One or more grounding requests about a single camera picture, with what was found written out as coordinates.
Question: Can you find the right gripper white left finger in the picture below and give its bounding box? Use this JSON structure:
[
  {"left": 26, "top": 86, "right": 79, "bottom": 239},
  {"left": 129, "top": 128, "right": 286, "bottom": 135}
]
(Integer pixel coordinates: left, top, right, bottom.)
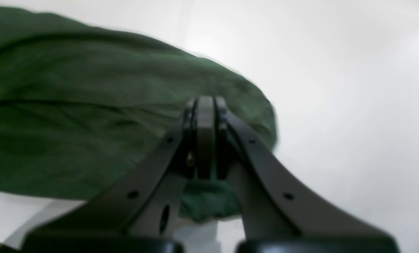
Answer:
[{"left": 21, "top": 96, "right": 215, "bottom": 253}]

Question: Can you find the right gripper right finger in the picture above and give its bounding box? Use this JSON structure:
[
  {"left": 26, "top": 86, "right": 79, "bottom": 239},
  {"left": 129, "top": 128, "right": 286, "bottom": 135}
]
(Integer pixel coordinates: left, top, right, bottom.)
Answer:
[{"left": 215, "top": 97, "right": 399, "bottom": 253}]

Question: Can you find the dark green t-shirt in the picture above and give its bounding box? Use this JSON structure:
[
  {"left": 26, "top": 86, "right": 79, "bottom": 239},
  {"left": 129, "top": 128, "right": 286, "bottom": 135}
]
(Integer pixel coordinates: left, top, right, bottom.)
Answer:
[{"left": 0, "top": 6, "right": 277, "bottom": 200}]

